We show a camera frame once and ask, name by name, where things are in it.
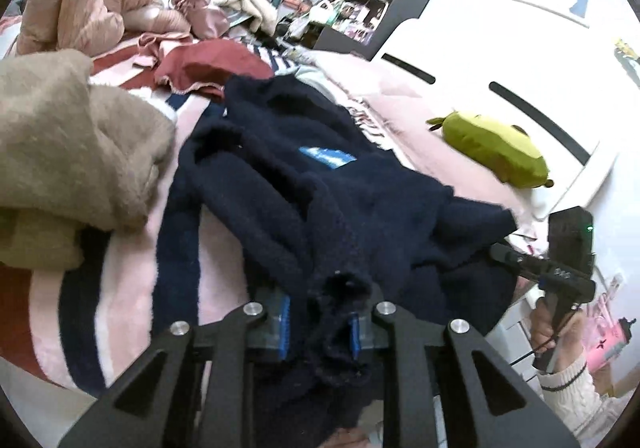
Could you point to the pink water bottle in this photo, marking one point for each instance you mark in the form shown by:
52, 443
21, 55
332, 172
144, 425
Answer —
607, 348

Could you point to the navy white striped shirt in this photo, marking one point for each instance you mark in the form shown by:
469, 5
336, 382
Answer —
272, 57

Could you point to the white headboard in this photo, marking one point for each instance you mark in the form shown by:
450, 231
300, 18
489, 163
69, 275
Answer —
480, 63

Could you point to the pink satin cloth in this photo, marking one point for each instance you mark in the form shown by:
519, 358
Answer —
205, 10

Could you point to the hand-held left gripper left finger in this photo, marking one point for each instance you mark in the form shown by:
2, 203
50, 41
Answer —
284, 329

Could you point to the white plastic bag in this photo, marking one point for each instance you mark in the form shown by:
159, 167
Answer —
324, 12

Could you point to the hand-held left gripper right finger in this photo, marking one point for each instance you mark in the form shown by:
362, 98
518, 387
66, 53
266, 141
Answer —
355, 339

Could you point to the cream blanket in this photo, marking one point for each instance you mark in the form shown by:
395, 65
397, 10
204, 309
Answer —
250, 5

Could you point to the striped pink fleece blanket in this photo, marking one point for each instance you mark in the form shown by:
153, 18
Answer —
125, 288

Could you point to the pale pink bed sheet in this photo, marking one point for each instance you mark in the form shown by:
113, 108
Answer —
400, 98

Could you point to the person's right hand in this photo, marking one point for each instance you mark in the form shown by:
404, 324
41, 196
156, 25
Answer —
542, 325

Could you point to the person's right forearm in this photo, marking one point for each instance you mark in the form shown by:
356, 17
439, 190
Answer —
580, 398

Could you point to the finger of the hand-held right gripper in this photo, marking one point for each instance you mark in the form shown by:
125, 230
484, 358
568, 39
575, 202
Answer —
515, 259

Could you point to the maroon cloth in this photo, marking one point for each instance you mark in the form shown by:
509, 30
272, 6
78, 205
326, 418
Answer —
210, 63

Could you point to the pink ribbed comforter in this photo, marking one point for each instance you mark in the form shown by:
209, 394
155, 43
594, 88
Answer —
80, 3

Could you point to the tan fleece garment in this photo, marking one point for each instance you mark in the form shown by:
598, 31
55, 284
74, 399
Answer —
65, 153

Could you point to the navy fleece garment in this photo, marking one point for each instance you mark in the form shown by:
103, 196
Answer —
320, 208

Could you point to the green plush toy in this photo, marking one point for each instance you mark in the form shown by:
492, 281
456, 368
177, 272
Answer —
487, 143

